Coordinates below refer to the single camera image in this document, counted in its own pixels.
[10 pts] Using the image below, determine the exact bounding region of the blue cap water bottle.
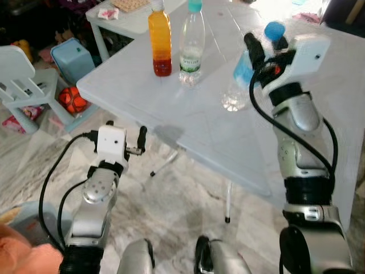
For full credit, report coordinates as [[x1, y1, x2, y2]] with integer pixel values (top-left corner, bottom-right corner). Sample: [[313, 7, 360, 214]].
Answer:
[[221, 21, 287, 112]]

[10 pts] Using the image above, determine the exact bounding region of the small pink cloth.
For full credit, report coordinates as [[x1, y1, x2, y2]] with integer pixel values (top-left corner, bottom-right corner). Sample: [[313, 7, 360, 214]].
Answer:
[[295, 11, 322, 25]]

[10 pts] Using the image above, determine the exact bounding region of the orange red ball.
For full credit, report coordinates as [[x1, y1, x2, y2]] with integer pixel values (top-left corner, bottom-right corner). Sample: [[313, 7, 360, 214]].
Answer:
[[59, 86, 90, 115]]

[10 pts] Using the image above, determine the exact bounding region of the large white plastic table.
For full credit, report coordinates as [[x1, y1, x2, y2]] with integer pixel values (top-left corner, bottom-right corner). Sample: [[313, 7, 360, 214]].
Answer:
[[76, 0, 365, 224]]

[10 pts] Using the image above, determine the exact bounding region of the green cap water bottle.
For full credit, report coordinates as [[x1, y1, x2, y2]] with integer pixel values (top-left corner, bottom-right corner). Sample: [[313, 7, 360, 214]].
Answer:
[[179, 0, 206, 87]]

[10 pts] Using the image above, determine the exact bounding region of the blue plastic bin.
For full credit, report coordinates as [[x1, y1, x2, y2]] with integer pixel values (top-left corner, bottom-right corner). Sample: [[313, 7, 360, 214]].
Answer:
[[50, 38, 96, 86]]

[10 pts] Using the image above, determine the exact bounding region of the pink printed bag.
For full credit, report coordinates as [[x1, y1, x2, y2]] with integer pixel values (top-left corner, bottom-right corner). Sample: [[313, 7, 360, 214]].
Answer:
[[2, 106, 45, 135]]

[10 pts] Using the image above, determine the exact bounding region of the orange drink bottle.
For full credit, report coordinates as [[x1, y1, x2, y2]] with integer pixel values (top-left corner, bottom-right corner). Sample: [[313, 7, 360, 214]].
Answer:
[[148, 0, 173, 78]]

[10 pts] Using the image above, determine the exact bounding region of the small white table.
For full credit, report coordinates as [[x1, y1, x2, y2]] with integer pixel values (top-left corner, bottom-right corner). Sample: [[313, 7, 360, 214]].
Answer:
[[86, 0, 189, 63]]

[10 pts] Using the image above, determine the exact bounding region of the pale blue kid chair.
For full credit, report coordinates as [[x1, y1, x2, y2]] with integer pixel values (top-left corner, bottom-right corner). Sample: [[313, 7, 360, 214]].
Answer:
[[0, 45, 76, 135]]

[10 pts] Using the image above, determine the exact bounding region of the pink snack packet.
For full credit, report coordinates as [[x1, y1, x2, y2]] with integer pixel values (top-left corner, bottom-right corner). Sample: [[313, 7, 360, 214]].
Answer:
[[97, 7, 119, 21]]

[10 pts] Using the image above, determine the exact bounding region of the yellow toy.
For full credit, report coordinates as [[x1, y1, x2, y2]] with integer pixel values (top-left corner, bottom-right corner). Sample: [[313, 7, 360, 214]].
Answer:
[[13, 39, 34, 63]]

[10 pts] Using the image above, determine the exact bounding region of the orange cracker tray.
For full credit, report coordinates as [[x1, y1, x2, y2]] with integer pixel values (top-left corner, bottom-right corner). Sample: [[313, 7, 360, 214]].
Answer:
[[111, 0, 150, 13]]

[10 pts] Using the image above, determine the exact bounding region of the grey blue plastic basin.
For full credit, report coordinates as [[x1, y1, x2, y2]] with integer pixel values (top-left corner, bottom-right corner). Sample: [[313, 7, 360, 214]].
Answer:
[[0, 200, 75, 252]]

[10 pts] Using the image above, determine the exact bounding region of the silver robot right leg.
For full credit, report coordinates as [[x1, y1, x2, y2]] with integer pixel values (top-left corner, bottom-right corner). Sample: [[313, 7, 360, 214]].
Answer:
[[194, 235, 254, 274]]

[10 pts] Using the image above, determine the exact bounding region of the orange cloth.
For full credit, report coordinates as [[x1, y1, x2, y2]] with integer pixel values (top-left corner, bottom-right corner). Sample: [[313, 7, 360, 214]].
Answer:
[[0, 223, 64, 274]]

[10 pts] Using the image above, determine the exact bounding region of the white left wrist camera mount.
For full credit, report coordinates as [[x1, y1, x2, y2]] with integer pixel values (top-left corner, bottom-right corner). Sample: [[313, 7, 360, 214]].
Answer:
[[96, 126, 128, 170]]

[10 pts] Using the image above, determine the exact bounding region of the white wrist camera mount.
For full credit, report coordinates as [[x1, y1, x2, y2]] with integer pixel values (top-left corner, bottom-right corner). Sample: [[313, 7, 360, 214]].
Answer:
[[261, 35, 332, 96], [96, 126, 128, 170]]

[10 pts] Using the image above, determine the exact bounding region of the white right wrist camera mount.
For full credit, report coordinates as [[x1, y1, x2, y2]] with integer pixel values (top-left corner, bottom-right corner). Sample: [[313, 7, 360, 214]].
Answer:
[[261, 35, 332, 96]]

